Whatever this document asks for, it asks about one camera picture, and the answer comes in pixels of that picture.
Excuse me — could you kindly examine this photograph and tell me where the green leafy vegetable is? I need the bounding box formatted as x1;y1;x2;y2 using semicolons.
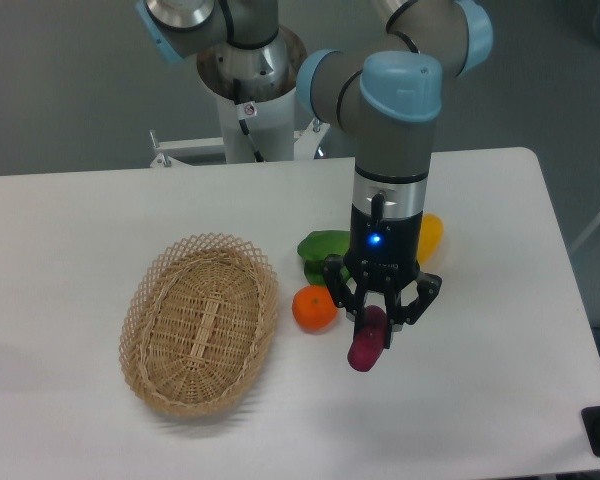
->
296;230;350;286

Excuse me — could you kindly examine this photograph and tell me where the white metal base frame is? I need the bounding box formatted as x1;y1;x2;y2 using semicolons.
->
149;118;331;168

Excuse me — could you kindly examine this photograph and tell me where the purple sweet potato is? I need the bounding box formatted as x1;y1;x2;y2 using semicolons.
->
347;305;388;372

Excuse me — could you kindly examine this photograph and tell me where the woven wicker basket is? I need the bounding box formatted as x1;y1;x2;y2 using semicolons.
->
119;233;278;419

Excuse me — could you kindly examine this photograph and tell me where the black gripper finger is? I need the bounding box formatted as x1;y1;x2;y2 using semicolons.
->
322;255;370;340
383;272;442;349

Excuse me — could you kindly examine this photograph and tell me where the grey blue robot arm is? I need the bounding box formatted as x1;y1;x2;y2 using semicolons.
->
136;1;493;342

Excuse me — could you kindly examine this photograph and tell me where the yellow bell pepper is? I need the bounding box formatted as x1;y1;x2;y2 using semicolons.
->
417;214;444;265

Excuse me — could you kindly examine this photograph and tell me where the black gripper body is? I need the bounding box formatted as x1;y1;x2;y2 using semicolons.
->
344;206;423;298

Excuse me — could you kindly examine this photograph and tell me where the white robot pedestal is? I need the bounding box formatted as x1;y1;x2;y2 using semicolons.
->
196;26;307;164

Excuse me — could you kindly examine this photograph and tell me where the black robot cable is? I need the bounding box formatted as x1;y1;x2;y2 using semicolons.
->
231;78;265;164

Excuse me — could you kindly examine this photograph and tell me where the orange tangerine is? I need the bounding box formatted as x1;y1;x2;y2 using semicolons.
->
291;285;338;332

